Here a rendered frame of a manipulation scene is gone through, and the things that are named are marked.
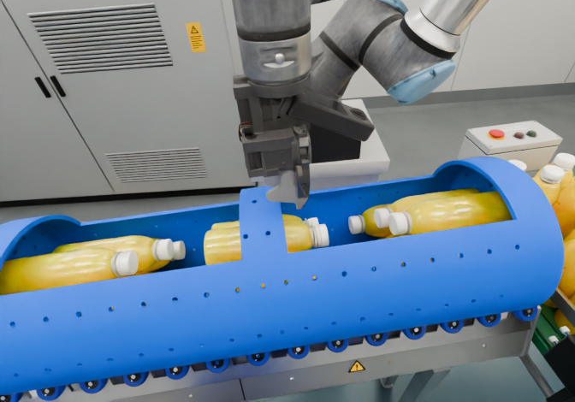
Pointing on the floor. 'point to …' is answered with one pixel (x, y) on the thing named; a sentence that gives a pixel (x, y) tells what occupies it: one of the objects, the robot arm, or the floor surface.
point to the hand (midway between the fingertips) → (302, 200)
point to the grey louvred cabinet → (118, 87)
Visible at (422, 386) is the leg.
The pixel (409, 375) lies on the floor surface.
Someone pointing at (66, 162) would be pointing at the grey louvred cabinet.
